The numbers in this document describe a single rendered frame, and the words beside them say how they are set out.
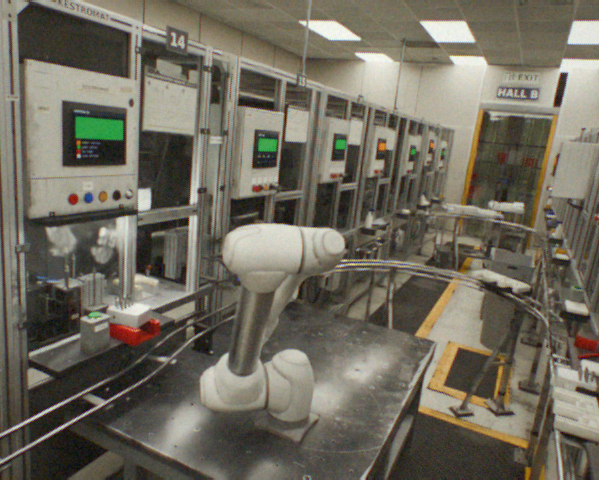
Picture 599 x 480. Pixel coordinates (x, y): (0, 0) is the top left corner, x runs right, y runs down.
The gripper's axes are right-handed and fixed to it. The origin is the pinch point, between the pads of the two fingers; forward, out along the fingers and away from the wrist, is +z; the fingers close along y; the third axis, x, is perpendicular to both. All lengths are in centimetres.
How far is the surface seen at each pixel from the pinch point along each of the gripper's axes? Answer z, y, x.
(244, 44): 380, 196, -583
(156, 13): 380, 192, -368
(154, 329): 2.2, -18.5, 27.7
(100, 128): 18, 53, 39
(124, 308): 10.9, -10.5, 34.1
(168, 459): -28, -46, 52
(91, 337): 8, -15, 51
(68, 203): 20, 28, 50
